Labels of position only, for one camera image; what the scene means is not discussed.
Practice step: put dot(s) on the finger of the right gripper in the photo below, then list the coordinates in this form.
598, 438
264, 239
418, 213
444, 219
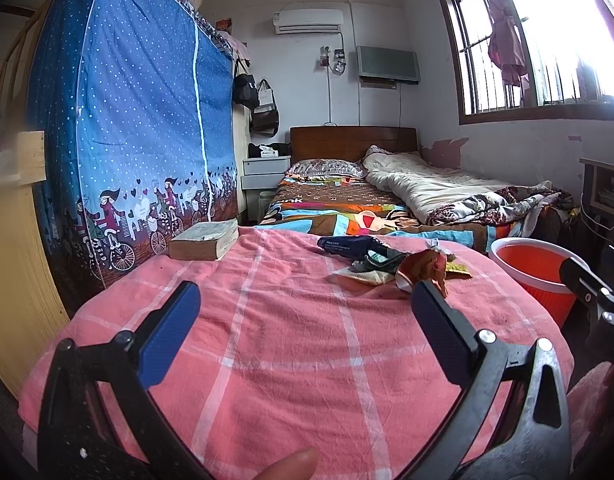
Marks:
585, 285

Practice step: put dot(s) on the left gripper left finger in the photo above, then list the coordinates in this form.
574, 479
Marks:
98, 419

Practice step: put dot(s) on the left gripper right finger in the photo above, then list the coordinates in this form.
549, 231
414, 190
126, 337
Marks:
510, 420

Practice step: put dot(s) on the yellow sachet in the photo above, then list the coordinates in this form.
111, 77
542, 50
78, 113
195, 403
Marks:
457, 271

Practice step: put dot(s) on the orange wrapper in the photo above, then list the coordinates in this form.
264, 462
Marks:
427, 265

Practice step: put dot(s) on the dark blue snack bag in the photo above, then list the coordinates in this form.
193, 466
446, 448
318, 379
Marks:
352, 247

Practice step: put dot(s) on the green white wrapper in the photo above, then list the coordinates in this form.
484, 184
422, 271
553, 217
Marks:
376, 262

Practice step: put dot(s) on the person's left hand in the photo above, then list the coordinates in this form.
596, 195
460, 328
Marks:
300, 465

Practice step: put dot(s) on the red plastic bucket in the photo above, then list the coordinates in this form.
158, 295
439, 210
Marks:
535, 265

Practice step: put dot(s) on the wooden desk shelf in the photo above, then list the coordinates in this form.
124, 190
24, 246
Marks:
597, 195

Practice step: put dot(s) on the light wooden board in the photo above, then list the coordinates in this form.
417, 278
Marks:
31, 310

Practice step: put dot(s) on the thick old book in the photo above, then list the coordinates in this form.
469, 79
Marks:
204, 241

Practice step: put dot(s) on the pink plaid cloth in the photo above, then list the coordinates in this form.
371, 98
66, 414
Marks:
285, 352

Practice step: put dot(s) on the white floral quilt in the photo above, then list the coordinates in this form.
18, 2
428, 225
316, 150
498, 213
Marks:
439, 196

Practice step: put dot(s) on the white nightstand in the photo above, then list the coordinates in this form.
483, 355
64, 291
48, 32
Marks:
261, 174

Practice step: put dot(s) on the pink hanging clothes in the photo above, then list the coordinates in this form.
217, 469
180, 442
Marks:
505, 49

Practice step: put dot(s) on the window with bars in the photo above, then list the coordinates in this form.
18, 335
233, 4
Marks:
569, 51

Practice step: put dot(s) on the colourful patchwork bedspread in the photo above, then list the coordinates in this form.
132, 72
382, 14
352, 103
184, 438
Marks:
338, 206

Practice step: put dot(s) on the blue fabric wardrobe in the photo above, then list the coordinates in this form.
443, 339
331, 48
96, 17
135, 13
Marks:
134, 98

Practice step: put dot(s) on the floral pillow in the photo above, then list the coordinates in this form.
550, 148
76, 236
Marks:
326, 167

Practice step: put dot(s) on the brown wooden headboard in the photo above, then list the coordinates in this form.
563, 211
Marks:
349, 142

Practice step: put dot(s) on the black handbag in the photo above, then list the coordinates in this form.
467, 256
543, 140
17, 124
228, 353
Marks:
244, 88

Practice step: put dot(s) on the white air conditioner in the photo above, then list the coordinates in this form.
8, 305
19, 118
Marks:
308, 21

